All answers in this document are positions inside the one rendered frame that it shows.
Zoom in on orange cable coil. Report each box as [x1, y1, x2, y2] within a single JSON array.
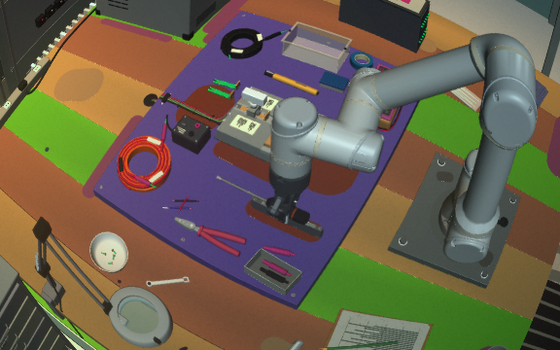
[[116, 135, 173, 193]]

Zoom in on clear plastic tray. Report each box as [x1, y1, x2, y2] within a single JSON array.
[[280, 21, 354, 74]]

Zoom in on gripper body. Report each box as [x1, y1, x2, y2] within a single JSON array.
[[267, 169, 311, 211]]

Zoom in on grey magnifier lamp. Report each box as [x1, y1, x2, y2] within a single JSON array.
[[31, 216, 174, 349]]

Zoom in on pink ferrule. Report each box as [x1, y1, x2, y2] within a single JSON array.
[[262, 245, 297, 258], [261, 258, 293, 278]]

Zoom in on brown clipboard with paper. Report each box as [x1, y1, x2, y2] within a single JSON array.
[[326, 307, 435, 350]]

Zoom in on white paper stack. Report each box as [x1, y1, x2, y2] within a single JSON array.
[[449, 87, 483, 113]]

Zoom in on blue tape roll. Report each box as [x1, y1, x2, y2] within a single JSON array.
[[349, 51, 375, 71]]

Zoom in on white bowl green screws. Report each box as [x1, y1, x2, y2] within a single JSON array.
[[88, 230, 129, 274]]

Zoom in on grey instrument case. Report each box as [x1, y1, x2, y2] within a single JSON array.
[[94, 0, 233, 42]]

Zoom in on red green black wire bundle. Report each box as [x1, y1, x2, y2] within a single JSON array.
[[161, 92, 227, 124]]

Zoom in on blue box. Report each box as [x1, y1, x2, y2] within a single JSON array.
[[318, 70, 351, 94]]

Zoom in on purple work mat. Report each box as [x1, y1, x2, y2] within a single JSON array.
[[93, 10, 420, 309]]

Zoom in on grey base plate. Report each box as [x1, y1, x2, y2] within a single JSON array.
[[387, 152, 522, 289]]

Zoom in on black cable coil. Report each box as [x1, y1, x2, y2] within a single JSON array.
[[220, 27, 289, 61]]

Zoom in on black ferrule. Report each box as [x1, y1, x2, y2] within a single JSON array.
[[259, 265, 291, 286]]

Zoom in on black handled screwdriver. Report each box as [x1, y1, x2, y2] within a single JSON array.
[[216, 175, 311, 226]]

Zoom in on white spanner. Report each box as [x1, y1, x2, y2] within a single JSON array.
[[145, 275, 191, 289]]

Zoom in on red handled pliers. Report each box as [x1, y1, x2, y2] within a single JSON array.
[[173, 216, 248, 259]]

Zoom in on pink framed meter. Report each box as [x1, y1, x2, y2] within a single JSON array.
[[375, 62, 403, 132]]

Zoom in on black box pink button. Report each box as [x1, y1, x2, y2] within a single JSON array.
[[170, 115, 212, 155]]

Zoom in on grey T-bar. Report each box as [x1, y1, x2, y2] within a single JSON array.
[[241, 87, 268, 106]]

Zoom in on grey parts tray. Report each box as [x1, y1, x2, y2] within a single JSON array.
[[243, 248, 304, 297]]

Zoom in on black instrument case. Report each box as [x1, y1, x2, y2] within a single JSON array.
[[337, 0, 432, 54]]

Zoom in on yellow marker pen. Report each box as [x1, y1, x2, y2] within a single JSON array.
[[263, 70, 320, 96]]

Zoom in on dark grey screwdriver rest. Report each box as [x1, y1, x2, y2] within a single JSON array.
[[250, 196, 325, 239]]

